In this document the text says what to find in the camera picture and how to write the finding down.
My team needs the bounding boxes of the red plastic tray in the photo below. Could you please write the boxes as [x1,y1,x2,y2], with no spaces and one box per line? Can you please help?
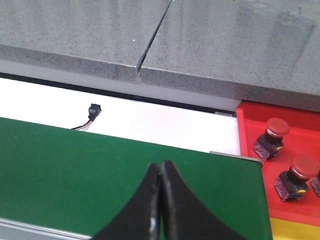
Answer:
[236,101,320,226]

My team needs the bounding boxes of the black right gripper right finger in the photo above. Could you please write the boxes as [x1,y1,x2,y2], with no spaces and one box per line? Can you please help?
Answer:
[160,160,245,240]

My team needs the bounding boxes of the grey stone slab shelf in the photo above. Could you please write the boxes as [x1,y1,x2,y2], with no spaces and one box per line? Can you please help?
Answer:
[0,0,320,112]

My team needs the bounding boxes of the green conveyor belt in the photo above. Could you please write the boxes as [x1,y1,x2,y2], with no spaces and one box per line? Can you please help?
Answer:
[0,118,272,240]

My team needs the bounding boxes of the yellow plastic tray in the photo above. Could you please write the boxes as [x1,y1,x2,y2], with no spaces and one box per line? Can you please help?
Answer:
[270,217,320,240]

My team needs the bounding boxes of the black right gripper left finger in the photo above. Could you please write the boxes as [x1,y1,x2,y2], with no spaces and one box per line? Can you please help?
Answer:
[92,163,161,240]

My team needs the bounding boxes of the red mushroom push button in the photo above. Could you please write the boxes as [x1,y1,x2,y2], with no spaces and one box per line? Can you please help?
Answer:
[252,117,290,161]
[273,155,320,202]
[309,173,320,197]

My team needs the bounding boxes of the black sensor with cable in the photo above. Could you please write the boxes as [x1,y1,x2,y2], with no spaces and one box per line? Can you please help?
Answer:
[71,103,102,131]

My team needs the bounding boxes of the aluminium conveyor side rail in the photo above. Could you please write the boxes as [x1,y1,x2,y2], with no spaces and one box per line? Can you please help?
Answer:
[0,218,92,240]

